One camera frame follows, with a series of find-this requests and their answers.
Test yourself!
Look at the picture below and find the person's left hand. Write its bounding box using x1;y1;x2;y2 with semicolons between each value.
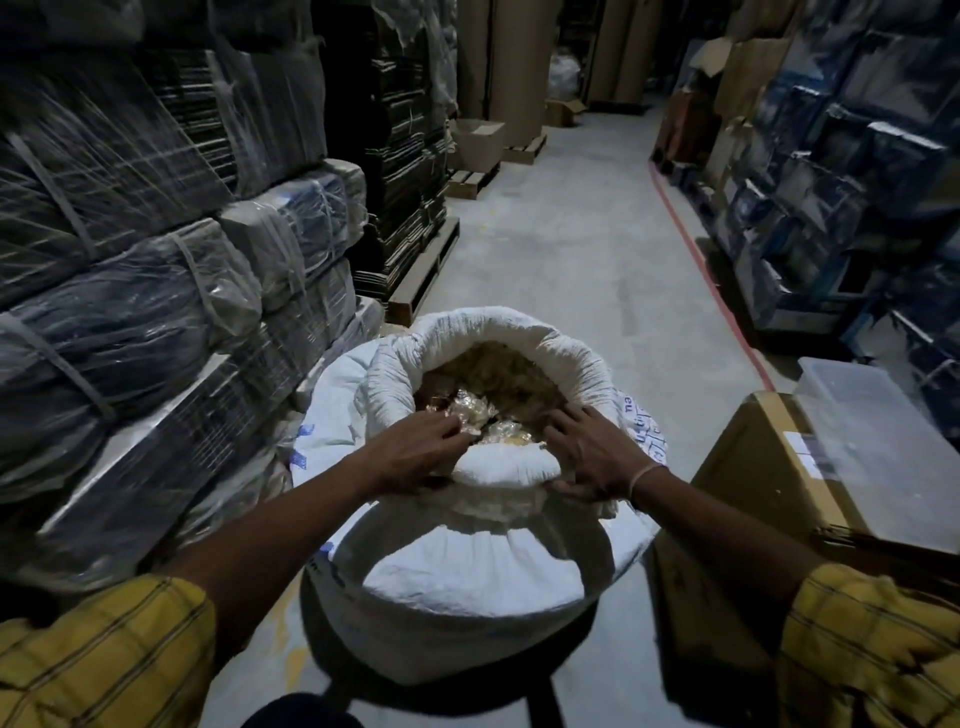
358;410;473;497

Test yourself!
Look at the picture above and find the person's right hand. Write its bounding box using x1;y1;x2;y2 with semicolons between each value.
541;403;666;506

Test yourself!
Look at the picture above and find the large white woven sack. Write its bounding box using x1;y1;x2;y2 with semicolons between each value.
288;306;670;687

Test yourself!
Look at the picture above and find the person's right forearm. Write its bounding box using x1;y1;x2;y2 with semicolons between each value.
630;468;826;624

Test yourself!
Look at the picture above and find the person's left forearm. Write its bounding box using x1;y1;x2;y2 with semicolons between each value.
153;453;376;646

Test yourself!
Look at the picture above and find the pile of clear wrapped packets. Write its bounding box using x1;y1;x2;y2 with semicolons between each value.
414;341;571;447

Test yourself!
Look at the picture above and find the thin wrist band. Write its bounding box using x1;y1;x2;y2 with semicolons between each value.
627;462;669;502

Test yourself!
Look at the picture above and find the wooden pallet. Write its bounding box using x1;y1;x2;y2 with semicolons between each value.
445;161;502;201
501;133;549;166
386;217;461;327

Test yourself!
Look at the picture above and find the large brown cardboard box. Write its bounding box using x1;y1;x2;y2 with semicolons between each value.
651;390;960;676

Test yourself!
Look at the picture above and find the stack of flattened dark cartons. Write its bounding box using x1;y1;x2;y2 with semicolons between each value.
315;0;460;301

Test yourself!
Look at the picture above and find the stack of plastic-wrapped bundles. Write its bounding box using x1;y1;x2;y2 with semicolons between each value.
0;0;387;594

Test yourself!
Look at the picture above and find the yellow checked shirt sleeve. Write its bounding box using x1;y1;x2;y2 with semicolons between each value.
0;573;219;728
776;562;960;728

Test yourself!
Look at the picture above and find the large brown paper roll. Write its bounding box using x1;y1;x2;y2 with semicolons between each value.
457;0;562;129
588;0;661;106

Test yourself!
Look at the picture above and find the stack of blue printed boxes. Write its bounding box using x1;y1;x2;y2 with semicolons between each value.
705;0;960;451

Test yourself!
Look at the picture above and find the stack of brown cardboard boxes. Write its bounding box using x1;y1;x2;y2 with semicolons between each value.
652;33;792;177

